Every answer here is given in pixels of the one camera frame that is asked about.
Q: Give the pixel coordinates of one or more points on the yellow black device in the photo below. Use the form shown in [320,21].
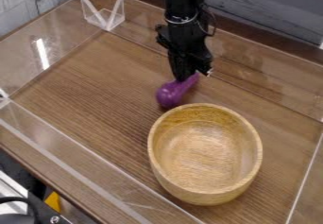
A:
[52,200]

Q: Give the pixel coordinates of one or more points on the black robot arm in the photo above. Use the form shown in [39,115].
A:
[182,11]

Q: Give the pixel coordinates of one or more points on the purple toy eggplant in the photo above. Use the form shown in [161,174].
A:
[172,92]

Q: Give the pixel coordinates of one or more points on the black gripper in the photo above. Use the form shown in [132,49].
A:
[185,41]

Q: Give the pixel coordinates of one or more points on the clear acrylic enclosure wall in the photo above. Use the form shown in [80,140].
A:
[78,107]

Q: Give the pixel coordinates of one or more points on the brown wooden bowl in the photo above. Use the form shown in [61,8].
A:
[206,153]

